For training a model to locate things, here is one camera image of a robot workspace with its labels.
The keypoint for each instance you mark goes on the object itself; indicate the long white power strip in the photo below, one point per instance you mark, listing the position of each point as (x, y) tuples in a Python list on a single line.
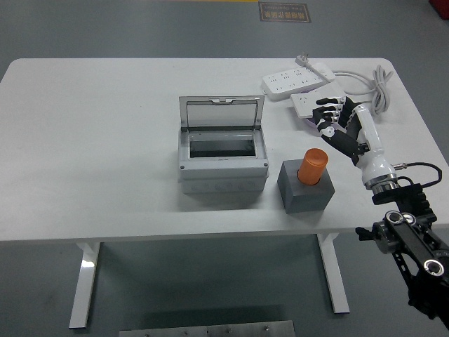
[(291, 82)]

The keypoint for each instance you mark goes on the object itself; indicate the transparent hinged box lid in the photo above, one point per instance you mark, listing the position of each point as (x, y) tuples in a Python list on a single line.
[(224, 102)]

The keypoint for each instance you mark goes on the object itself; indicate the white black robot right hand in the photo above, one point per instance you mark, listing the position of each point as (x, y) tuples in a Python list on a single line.
[(372, 140)]

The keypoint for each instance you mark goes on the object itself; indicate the orange cylindrical battery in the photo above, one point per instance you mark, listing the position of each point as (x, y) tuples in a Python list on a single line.
[(312, 165)]

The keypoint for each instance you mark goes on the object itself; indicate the purple white round object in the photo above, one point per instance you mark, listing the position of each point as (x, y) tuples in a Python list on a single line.
[(310, 124)]

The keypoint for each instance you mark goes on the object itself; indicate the brown floor sign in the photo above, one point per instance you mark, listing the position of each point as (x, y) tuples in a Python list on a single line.
[(285, 12)]

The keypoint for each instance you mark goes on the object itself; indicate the grey plastic electrical box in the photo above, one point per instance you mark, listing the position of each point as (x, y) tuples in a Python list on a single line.
[(221, 175)]

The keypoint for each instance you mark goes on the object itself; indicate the white table leg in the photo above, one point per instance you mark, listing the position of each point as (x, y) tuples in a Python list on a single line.
[(84, 284), (333, 277)]

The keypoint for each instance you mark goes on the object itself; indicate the white power plug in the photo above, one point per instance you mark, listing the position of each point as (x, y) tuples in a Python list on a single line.
[(301, 60)]

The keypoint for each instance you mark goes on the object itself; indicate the red object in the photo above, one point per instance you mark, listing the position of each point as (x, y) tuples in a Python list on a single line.
[(440, 7)]

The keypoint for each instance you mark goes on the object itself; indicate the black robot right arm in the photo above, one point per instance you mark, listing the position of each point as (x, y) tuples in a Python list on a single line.
[(403, 238)]

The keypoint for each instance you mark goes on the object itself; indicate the grey block with round hole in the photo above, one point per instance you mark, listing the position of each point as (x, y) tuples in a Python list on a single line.
[(308, 200)]

